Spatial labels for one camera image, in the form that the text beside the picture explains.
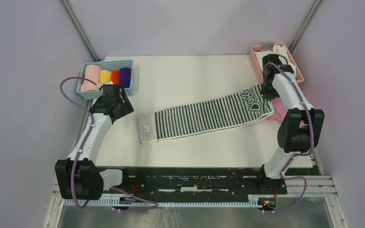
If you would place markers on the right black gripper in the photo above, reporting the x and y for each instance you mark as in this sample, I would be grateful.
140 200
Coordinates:
268 95

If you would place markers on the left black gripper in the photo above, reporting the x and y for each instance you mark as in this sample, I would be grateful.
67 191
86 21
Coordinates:
127 107

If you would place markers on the purple towel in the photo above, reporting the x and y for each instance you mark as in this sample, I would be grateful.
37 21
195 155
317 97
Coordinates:
125 75

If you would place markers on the green white striped towel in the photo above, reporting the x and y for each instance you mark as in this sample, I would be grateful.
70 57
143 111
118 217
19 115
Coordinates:
232 111

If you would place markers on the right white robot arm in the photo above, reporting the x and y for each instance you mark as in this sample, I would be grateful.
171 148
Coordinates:
301 127

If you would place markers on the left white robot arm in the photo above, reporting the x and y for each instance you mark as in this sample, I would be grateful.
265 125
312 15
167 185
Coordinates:
77 175

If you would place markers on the pink plastic basket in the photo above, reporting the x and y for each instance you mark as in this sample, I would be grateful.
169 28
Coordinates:
269 46

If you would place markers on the pink crumpled towel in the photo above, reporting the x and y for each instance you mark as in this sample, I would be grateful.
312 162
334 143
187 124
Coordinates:
280 111

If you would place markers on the red rolled towel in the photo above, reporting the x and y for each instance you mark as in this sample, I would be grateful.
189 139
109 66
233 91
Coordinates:
115 77

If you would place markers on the yellow rolled towel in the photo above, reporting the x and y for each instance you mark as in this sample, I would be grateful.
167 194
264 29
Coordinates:
105 76

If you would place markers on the pink rolled towel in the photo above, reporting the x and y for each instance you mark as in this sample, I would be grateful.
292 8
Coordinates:
92 77

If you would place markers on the blue plastic basket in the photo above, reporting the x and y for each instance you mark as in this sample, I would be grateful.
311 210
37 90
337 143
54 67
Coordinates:
109 66

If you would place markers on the white folded cloth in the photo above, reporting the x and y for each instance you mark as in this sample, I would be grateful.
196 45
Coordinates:
283 54

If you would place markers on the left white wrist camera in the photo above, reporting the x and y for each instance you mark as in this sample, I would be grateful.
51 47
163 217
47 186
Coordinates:
107 83

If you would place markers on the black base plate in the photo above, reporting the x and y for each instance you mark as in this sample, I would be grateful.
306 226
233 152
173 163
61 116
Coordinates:
202 185

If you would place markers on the aluminium frame rails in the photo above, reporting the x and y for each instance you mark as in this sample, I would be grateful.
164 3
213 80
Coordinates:
244 147

